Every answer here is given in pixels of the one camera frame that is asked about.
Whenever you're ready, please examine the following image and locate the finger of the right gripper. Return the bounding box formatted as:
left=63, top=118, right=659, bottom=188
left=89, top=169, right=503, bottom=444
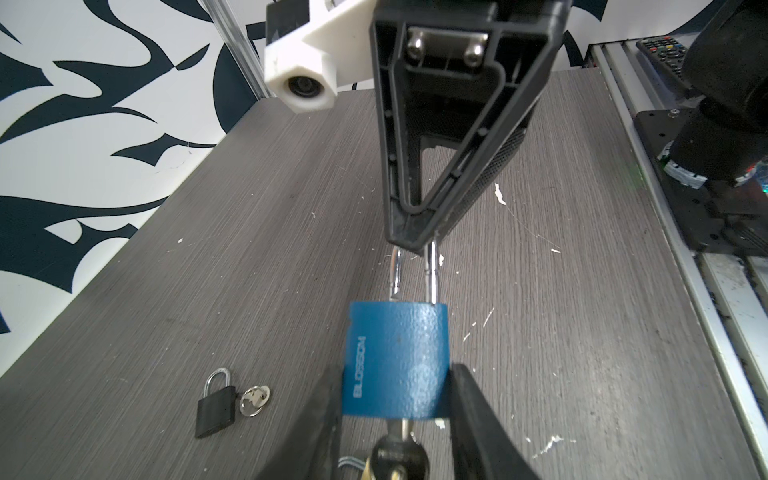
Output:
left=370, top=1, right=572, bottom=252

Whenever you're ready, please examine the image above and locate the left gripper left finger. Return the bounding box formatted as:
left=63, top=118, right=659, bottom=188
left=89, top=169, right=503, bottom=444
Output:
left=256, top=366, right=343, bottom=480

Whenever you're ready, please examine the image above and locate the blue padlock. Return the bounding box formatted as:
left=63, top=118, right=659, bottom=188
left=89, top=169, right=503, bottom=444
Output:
left=341, top=236, right=451, bottom=480

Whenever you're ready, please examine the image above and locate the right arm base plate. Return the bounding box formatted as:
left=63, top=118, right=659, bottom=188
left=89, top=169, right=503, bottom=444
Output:
left=633, top=109, right=767, bottom=257

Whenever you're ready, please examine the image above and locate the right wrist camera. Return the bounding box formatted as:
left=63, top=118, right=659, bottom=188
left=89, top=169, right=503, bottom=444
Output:
left=263, top=0, right=377, bottom=113

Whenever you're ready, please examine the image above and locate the brass padlock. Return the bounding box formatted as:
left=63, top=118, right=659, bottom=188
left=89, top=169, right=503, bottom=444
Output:
left=337, top=456, right=373, bottom=480

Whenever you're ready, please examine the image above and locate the black remote control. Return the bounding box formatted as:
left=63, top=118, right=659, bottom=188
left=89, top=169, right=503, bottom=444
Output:
left=636, top=35, right=691, bottom=89

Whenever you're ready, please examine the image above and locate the small black padlock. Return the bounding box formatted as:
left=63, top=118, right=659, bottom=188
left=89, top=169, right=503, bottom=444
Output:
left=194, top=367, right=237, bottom=439

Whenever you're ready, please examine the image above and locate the black padlock key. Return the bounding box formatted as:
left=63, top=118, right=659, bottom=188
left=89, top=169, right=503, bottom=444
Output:
left=239, top=385, right=271, bottom=418

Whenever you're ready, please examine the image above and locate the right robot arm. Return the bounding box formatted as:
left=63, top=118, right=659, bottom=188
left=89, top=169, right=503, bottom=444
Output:
left=370, top=1, right=767, bottom=255

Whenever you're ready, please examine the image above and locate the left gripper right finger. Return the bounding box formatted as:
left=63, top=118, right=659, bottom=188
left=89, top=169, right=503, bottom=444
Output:
left=449, top=363, right=539, bottom=480

